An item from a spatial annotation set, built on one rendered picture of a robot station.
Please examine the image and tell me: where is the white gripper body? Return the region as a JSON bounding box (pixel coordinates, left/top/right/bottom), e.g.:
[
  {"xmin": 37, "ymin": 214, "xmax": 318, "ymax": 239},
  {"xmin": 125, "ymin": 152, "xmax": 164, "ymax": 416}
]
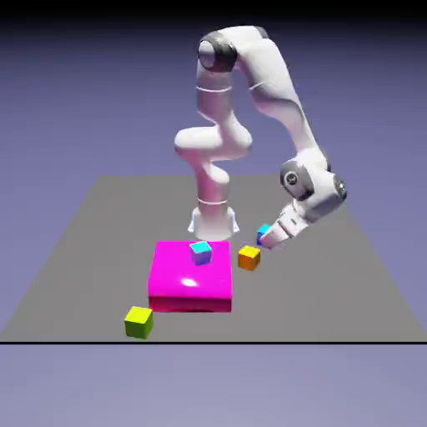
[{"xmin": 259, "ymin": 211, "xmax": 310, "ymax": 251}]

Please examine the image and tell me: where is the small blue cube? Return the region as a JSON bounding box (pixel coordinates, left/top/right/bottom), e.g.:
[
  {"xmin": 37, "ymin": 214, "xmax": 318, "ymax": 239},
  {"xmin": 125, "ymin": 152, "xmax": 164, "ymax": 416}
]
[{"xmin": 256, "ymin": 224, "xmax": 273, "ymax": 247}]

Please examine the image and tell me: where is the small orange cube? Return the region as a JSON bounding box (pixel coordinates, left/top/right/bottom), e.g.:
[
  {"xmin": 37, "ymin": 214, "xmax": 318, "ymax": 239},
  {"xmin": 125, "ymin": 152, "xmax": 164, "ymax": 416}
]
[{"xmin": 237, "ymin": 244, "xmax": 262, "ymax": 272}]

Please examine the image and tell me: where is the small cyan cube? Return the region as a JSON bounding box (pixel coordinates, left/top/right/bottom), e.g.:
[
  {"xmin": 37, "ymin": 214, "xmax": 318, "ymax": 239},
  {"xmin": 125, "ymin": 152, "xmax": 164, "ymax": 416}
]
[{"xmin": 188, "ymin": 240, "xmax": 213, "ymax": 267}]

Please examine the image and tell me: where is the small yellow cube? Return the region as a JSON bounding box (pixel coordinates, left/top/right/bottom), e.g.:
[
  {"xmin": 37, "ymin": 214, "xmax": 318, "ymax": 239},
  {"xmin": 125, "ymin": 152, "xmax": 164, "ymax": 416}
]
[{"xmin": 123, "ymin": 305, "xmax": 154, "ymax": 340}]

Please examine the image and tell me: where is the large magenta box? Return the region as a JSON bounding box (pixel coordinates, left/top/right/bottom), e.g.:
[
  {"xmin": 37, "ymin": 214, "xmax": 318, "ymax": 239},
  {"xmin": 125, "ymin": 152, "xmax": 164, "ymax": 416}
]
[{"xmin": 147, "ymin": 240, "xmax": 234, "ymax": 314}]

